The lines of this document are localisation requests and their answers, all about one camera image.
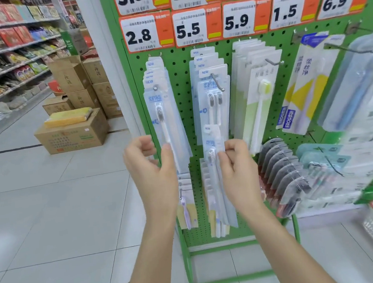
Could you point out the hanging row of green-brush packets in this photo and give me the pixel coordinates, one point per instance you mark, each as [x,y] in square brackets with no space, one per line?
[253,85]

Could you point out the hanging row of blue-topped packets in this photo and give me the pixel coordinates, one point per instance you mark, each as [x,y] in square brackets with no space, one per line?
[155,70]

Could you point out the teal boxed toothbrush packet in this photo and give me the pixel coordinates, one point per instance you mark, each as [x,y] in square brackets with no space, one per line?
[333,166]
[317,150]

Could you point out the slim white toothbrush packet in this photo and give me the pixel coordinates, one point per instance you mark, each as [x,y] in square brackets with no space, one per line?
[210,144]

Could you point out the grey metal shelving unit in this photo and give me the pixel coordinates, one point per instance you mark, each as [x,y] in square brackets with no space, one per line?
[9,49]

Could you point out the large blue toothbrush packet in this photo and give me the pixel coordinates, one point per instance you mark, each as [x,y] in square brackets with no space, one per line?
[354,89]

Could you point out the single white toothbrush packet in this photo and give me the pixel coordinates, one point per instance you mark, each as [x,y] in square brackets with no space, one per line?
[163,115]

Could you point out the person's left thumb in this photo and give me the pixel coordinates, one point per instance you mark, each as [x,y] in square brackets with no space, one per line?
[168,161]

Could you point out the metal peg hook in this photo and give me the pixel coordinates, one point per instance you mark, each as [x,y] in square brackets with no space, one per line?
[217,82]
[274,62]
[347,49]

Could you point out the yellow wrapped package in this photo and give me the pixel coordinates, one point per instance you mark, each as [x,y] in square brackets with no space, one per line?
[67,117]

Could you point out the yellow white toothbrush packet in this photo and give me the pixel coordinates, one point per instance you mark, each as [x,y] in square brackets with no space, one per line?
[305,87]

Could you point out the purple toothbrush packets row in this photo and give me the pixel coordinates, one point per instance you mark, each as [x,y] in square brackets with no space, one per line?
[187,204]

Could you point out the person's right thumb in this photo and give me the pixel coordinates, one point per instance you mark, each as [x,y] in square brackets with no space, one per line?
[225,164]

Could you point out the person's left forearm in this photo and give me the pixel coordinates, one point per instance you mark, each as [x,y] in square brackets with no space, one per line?
[151,257]

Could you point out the hanging row of twin-brush packets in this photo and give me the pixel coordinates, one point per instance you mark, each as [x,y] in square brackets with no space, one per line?
[211,85]

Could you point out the pile of brown cardboard boxes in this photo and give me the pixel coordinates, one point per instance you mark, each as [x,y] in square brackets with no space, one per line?
[78,136]

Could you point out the person's right forearm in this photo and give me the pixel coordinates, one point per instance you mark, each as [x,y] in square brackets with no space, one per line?
[280,252]

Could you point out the green shelf end sign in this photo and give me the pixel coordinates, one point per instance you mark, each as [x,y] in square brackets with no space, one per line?
[74,42]

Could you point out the green pegboard display stand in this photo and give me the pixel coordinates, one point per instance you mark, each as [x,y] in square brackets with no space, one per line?
[180,65]

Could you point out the red carton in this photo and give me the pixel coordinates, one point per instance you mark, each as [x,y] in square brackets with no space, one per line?
[55,87]

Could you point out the rows of orange price tags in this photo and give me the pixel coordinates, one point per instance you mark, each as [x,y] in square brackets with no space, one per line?
[237,18]

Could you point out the person's left hand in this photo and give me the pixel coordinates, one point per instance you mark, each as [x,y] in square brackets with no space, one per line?
[154,188]

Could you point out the person's right hand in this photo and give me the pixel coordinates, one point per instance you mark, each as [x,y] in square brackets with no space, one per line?
[242,183]

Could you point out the row of black brush packets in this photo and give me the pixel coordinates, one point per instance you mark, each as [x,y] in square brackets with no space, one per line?
[280,170]

